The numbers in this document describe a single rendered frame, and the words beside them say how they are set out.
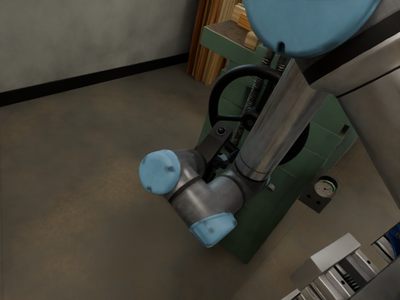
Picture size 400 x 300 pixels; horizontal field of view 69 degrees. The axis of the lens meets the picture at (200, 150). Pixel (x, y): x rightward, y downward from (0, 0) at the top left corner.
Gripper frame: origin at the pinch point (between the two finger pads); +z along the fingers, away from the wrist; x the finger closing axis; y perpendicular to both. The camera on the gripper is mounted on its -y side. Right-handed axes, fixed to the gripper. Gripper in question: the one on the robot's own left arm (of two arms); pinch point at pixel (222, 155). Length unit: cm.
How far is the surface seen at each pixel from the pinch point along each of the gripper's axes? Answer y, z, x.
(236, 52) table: -27.5, 11.3, -16.2
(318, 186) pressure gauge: -5.3, 17.0, 26.7
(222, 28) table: -32.6, 15.4, -26.3
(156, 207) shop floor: 52, 49, -27
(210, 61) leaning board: -29, 147, -85
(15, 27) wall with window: 11, 28, -137
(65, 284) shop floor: 78, 5, -27
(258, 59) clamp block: -27.0, 0.6, -5.4
